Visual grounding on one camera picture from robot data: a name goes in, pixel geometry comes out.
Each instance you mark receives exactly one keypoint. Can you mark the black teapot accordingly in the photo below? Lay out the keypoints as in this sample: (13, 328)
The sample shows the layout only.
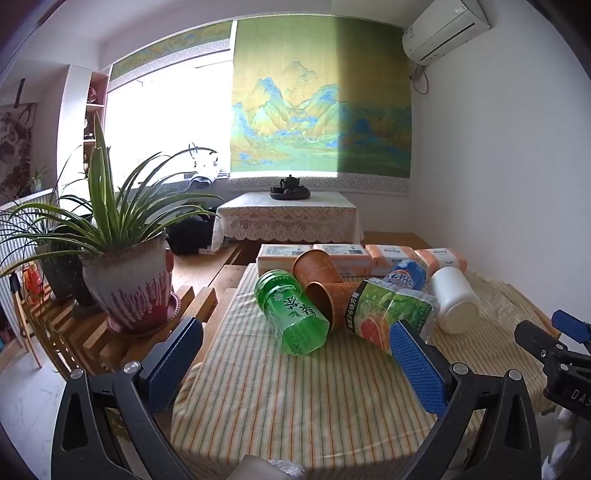
(290, 182)

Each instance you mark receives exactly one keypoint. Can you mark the low table with lace cloth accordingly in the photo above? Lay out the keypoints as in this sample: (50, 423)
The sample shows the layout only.
(286, 217)

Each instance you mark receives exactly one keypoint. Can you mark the plant in dark pot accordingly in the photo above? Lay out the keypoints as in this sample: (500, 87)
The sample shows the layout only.
(62, 272)

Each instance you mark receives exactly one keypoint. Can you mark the blue label plastic bottle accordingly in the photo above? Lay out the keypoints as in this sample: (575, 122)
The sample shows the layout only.
(406, 274)

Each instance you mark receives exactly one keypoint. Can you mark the striped tablecloth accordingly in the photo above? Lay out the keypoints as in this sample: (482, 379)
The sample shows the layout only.
(300, 406)

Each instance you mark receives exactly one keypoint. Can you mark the grapefruit label plastic bottle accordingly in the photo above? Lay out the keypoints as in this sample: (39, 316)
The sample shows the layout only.
(392, 304)

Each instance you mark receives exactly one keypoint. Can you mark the ink painting wall scroll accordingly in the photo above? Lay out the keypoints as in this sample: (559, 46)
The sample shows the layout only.
(16, 147)

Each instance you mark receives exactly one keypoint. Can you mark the orange bottle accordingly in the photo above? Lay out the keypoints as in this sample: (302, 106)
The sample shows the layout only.
(32, 280)

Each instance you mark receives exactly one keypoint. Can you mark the white air conditioner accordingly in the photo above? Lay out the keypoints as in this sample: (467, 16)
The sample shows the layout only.
(445, 32)

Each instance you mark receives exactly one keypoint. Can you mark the white tissue box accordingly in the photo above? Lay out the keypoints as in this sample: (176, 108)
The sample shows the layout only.
(279, 258)
(348, 258)

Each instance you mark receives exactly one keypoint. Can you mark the landscape painting roller blind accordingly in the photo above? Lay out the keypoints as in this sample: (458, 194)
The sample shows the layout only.
(318, 106)

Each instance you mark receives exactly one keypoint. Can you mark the black bag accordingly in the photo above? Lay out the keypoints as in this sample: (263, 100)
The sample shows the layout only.
(191, 233)

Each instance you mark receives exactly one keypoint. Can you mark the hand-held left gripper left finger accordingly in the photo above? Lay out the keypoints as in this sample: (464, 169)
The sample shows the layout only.
(171, 369)

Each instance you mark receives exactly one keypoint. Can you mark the white wall shelf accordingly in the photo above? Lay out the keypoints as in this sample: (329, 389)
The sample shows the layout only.
(85, 115)

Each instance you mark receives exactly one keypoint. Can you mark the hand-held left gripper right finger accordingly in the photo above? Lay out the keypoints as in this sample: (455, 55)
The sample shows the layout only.
(418, 369)

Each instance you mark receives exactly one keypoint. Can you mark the orange tissue pack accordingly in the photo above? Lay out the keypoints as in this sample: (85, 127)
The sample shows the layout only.
(443, 259)
(392, 259)

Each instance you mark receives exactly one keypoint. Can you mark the spider plant in pink pot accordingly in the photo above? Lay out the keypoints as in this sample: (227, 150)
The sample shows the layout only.
(127, 281)

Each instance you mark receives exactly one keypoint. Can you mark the green plastic tea bottle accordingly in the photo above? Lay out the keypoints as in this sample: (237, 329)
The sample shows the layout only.
(291, 309)

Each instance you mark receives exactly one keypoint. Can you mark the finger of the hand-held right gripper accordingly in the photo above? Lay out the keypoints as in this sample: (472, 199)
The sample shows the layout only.
(572, 323)
(538, 339)

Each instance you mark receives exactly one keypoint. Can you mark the white plastic cup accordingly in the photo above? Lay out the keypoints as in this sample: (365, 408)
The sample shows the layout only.
(455, 300)

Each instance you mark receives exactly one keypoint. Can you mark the brown paper cup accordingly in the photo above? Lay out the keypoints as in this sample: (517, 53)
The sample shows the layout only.
(318, 266)
(330, 302)

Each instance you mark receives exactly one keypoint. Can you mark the white cloth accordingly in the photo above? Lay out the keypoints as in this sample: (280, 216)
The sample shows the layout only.
(572, 438)

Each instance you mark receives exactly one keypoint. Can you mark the wooden slatted plant stand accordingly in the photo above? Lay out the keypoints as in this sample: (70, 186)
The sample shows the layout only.
(83, 337)

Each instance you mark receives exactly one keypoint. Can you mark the rolled landscape blind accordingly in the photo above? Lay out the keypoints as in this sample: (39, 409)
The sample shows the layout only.
(171, 48)

